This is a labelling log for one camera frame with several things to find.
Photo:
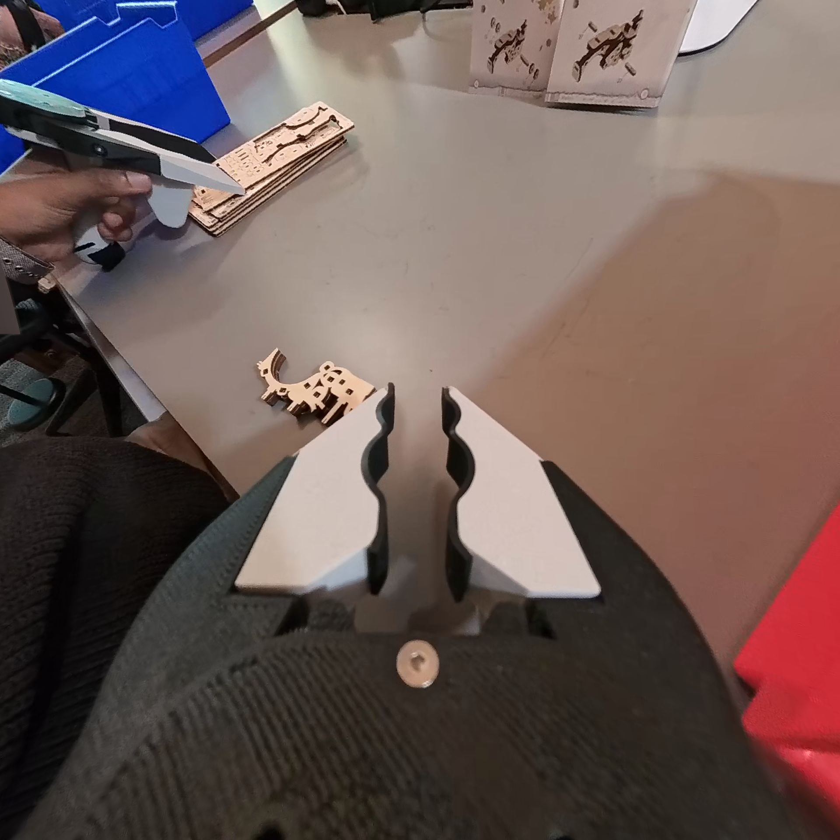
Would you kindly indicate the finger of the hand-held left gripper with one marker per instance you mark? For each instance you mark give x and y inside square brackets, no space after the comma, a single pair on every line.
[197,174]
[164,141]

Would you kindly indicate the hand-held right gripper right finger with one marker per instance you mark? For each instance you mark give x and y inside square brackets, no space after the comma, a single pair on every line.
[518,518]

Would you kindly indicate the person's dark knitted sweater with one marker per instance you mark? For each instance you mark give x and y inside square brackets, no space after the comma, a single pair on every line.
[85,590]

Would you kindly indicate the wooden animal puzzle piece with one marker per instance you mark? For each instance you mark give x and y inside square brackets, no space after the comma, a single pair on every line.
[315,390]

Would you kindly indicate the stack of wooden puzzle sheets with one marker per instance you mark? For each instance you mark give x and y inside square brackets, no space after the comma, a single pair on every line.
[289,154]

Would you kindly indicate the red box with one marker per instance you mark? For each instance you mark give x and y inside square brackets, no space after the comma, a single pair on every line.
[797,656]

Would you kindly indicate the blue plastic bin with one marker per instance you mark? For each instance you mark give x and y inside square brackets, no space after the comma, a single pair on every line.
[131,79]
[210,13]

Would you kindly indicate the person's left hand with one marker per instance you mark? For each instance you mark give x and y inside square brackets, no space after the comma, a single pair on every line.
[46,210]

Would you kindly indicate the white monitor base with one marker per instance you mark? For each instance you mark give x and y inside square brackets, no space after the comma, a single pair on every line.
[715,23]

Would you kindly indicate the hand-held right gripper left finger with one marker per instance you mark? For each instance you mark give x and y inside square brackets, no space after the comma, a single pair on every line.
[321,512]

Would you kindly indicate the folded puzzle instruction leaflet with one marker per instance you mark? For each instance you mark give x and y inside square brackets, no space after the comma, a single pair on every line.
[590,52]

